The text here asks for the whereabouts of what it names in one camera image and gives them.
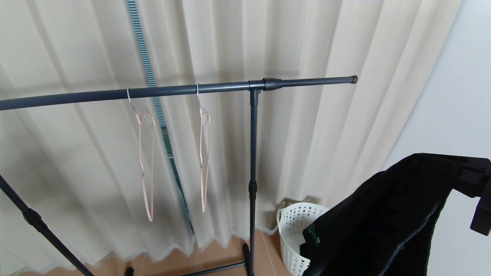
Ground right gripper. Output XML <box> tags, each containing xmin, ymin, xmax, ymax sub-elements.
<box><xmin>471</xmin><ymin>159</ymin><xmax>491</xmax><ymax>235</ymax></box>

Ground black shorts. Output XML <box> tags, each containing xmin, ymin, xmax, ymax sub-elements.
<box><xmin>299</xmin><ymin>153</ymin><xmax>476</xmax><ymax>276</ymax></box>

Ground pink clothes hanger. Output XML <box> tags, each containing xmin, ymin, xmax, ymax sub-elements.
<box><xmin>126</xmin><ymin>89</ymin><xmax>156</xmax><ymax>222</ymax></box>
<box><xmin>195</xmin><ymin>84</ymin><xmax>211</xmax><ymax>214</ymax></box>

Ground white laundry basket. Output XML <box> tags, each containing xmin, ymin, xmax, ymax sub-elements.
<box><xmin>277</xmin><ymin>202</ymin><xmax>330</xmax><ymax>276</ymax></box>

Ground black clothes rack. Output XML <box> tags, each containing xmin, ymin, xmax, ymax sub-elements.
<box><xmin>0</xmin><ymin>75</ymin><xmax>358</xmax><ymax>276</ymax></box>

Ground beige curtain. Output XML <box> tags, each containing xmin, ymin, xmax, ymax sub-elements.
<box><xmin>0</xmin><ymin>0</ymin><xmax>463</xmax><ymax>275</ymax></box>

